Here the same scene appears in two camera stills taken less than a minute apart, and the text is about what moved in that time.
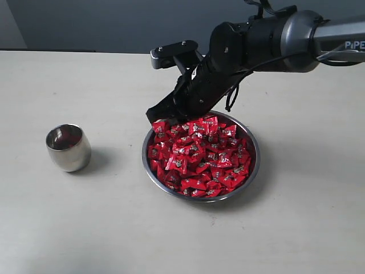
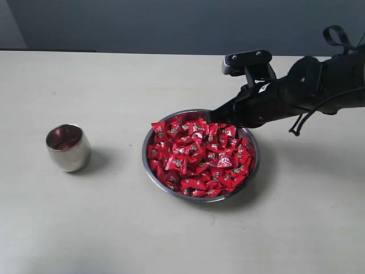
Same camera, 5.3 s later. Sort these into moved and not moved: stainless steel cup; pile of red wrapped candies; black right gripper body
Moved: black right gripper body
Not moved: stainless steel cup; pile of red wrapped candies
